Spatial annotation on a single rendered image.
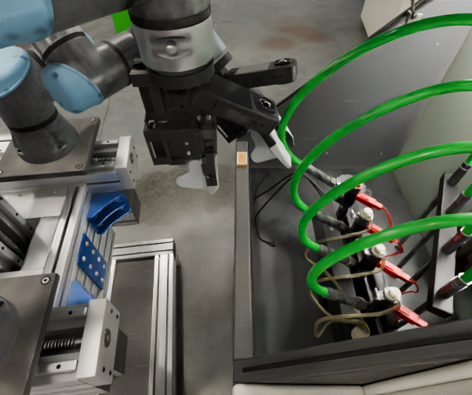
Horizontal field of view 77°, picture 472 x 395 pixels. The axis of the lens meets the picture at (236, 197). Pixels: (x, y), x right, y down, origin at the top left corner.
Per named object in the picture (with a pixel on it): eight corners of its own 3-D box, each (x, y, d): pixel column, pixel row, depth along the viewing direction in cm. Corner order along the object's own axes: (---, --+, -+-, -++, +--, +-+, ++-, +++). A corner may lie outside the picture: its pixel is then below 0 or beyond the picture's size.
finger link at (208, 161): (205, 170, 44) (197, 121, 37) (217, 169, 44) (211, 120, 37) (205, 194, 41) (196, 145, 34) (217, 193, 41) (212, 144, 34)
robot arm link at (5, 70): (-9, 117, 71) (-51, 61, 61) (42, 91, 78) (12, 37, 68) (20, 135, 67) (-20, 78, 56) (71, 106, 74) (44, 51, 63)
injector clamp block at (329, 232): (306, 231, 87) (317, 198, 75) (340, 231, 87) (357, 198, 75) (328, 361, 66) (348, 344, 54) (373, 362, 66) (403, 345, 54)
